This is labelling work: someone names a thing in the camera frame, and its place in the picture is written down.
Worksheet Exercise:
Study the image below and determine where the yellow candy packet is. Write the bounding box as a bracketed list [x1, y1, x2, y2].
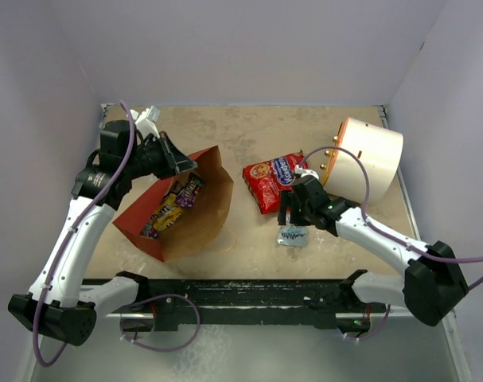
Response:
[154, 193, 177, 216]
[151, 206, 183, 232]

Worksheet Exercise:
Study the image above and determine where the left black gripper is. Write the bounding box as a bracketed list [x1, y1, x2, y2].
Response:
[125, 131, 197, 181]

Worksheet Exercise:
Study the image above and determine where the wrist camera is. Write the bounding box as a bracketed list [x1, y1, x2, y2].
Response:
[294, 165, 319, 180]
[130, 105, 161, 138]

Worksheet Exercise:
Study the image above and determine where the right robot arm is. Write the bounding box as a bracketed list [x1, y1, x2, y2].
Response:
[278, 175, 469, 326]

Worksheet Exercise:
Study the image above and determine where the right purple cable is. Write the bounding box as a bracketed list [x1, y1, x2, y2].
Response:
[300, 146, 483, 353]

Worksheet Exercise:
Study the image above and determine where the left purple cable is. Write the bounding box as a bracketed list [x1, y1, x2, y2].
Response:
[32, 99, 138, 368]

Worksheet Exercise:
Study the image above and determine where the white cylindrical drawer toy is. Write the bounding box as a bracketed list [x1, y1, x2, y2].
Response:
[321, 117, 403, 204]

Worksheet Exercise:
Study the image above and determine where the red cookie snack bag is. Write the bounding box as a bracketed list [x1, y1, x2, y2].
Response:
[242, 150, 304, 215]

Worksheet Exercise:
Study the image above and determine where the red paper bag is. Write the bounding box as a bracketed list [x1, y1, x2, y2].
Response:
[114, 146, 233, 262]

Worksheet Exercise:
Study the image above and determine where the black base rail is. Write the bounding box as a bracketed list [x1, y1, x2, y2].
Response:
[81, 278, 425, 332]

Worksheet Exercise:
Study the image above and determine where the silver snack wrapper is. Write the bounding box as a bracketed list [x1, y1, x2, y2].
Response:
[276, 224, 308, 248]

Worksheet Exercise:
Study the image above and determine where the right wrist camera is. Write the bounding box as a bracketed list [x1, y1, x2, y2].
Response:
[294, 165, 319, 180]

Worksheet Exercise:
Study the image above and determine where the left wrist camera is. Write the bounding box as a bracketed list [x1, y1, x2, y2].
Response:
[130, 105, 161, 138]

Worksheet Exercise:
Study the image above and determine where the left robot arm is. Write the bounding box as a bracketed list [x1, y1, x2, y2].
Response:
[8, 120, 197, 346]

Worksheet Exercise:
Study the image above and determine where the silver crumpled wrapper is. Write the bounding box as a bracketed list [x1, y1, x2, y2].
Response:
[140, 223, 158, 239]

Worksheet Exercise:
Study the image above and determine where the purple candy packet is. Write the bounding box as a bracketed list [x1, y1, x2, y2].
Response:
[176, 173, 204, 209]

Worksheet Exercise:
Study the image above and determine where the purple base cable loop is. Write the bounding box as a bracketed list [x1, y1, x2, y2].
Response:
[119, 293, 203, 353]

